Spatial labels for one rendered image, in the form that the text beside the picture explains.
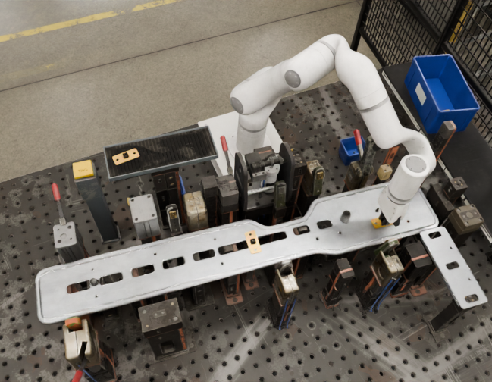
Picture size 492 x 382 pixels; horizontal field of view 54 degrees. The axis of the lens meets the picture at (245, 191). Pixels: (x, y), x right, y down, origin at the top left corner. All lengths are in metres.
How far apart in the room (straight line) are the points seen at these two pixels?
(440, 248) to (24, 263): 1.55
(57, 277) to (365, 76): 1.12
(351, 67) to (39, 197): 1.42
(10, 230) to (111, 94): 1.62
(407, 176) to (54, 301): 1.13
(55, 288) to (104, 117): 1.92
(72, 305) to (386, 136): 1.07
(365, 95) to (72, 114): 2.43
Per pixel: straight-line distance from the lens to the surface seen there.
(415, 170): 1.47
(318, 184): 1.74
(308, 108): 2.44
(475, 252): 2.21
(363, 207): 1.77
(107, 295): 1.60
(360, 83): 1.38
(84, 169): 1.65
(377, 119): 1.42
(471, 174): 1.97
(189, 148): 1.65
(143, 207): 1.59
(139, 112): 3.37
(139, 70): 3.66
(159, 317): 1.51
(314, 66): 1.45
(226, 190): 1.64
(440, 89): 2.22
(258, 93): 1.72
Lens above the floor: 2.45
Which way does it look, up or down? 57 degrees down
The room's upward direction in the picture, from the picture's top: 4 degrees clockwise
